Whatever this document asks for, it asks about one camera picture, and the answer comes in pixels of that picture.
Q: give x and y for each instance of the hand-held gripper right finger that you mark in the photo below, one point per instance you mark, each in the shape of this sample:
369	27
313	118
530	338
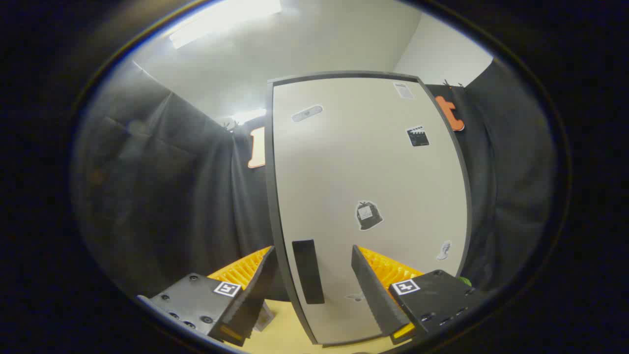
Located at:
373	300

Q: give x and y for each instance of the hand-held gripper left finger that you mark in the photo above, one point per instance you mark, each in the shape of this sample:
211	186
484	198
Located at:
255	300

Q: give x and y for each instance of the grey shoe cabinet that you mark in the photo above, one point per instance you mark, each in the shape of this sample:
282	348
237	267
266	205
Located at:
270	196

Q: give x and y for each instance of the white shoe cabinet door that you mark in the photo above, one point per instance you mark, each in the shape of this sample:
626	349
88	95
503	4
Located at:
368	172

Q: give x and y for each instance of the green striped watermelon toy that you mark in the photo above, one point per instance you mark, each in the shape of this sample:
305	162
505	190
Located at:
465	281

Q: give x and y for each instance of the black backdrop cloth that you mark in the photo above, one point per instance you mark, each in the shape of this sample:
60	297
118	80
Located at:
172	196

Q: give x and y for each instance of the long ceiling light panel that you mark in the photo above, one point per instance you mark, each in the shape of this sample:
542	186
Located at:
221	22

